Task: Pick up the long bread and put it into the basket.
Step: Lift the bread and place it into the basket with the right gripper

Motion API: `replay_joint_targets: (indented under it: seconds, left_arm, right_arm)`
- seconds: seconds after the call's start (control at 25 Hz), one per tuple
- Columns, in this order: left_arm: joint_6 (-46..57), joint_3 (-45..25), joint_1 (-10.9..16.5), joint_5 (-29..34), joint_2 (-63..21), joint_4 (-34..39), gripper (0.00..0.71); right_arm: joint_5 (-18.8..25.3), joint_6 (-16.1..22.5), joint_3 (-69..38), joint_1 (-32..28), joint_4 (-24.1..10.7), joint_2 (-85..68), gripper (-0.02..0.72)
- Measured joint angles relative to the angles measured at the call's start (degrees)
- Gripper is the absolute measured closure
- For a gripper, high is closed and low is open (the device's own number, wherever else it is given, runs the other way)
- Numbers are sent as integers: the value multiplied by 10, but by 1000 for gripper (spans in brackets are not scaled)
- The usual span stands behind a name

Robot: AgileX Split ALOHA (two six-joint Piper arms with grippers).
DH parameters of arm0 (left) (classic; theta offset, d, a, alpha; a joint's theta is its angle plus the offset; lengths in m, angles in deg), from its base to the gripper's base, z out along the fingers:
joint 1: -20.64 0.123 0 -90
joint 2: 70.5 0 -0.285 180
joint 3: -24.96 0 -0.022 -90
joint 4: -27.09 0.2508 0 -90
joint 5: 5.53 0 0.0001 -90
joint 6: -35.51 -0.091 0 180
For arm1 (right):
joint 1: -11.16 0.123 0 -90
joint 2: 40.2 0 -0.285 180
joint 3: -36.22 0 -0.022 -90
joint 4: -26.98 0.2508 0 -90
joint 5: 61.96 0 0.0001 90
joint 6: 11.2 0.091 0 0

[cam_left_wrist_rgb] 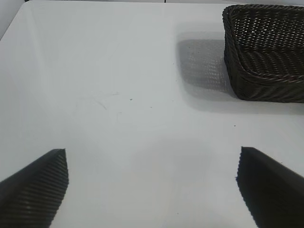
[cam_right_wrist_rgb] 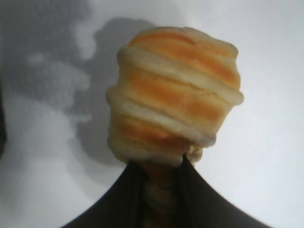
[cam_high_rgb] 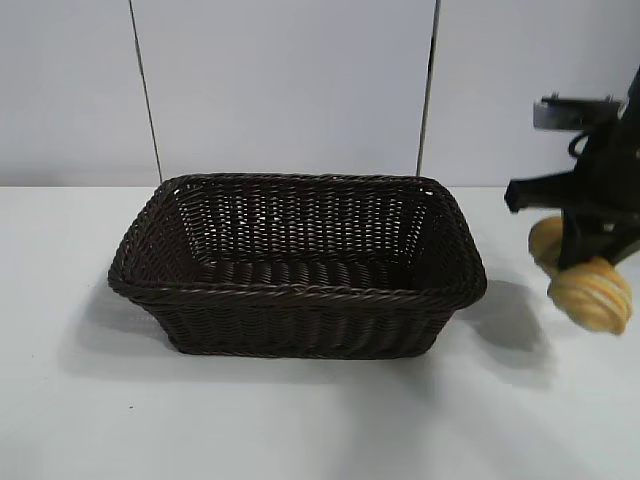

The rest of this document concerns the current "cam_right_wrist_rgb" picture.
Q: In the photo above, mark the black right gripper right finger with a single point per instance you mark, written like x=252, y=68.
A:
x=197, y=204

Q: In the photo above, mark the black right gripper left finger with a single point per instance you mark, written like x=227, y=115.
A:
x=118, y=204

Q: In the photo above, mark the long striped bread loaf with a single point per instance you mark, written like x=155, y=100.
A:
x=175, y=95

